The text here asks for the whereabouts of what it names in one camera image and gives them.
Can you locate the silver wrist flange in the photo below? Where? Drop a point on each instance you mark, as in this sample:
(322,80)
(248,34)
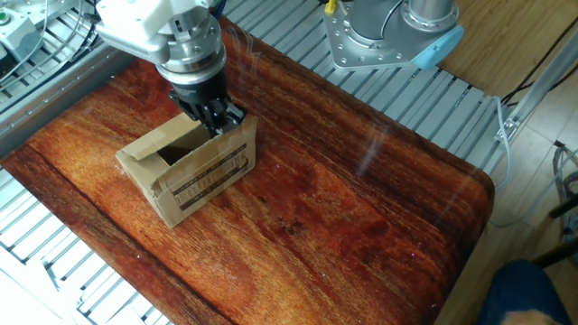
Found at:
(194,49)

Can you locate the small yellow plastic piece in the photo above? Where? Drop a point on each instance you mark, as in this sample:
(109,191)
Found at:
(330,6)

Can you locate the brown printed cardboard box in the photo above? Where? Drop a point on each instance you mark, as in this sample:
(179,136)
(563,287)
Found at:
(203,180)

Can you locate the white control box green button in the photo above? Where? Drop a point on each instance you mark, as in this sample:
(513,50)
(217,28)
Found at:
(18,36)

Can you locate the black chair leg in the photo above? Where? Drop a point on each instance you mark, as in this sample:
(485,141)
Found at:
(560,253)

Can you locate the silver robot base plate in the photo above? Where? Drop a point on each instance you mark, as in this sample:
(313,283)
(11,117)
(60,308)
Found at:
(343,45)

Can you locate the glossy wood pattern table mat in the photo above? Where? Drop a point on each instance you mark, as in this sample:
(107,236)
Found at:
(316,203)

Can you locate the person's right hand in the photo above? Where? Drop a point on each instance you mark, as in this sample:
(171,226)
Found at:
(524,319)

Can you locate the grey aluminium rail beam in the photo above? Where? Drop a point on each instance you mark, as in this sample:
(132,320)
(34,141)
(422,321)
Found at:
(45,104)

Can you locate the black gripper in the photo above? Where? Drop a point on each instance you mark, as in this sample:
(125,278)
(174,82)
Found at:
(198,92)

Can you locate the aluminium frame post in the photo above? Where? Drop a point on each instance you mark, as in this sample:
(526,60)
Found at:
(537,86)

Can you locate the person's leg in blue trousers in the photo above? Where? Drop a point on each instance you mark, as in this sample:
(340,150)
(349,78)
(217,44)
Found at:
(519,289)

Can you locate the grey robot arm, light-blue caps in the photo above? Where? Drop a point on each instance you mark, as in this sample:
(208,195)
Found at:
(429,13)

